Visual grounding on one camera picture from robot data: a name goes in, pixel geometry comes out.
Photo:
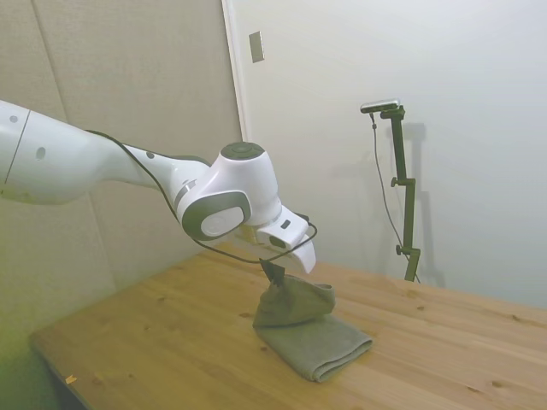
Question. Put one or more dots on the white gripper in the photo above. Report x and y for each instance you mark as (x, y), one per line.
(308, 258)

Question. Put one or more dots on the grey exterior camera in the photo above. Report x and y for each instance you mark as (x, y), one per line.
(380, 105)

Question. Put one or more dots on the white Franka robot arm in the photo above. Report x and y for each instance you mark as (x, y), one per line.
(64, 166)

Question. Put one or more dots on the dark green camera stand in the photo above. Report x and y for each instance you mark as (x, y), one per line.
(409, 213)

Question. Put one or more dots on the grey wall plate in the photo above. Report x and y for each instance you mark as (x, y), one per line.
(256, 47)

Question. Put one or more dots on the white vertical wall trim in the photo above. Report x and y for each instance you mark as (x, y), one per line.
(237, 85)

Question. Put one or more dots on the grey towel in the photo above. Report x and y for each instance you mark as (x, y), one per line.
(316, 346)

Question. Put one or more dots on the small orange tape scrap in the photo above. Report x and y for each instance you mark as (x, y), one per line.
(71, 378)

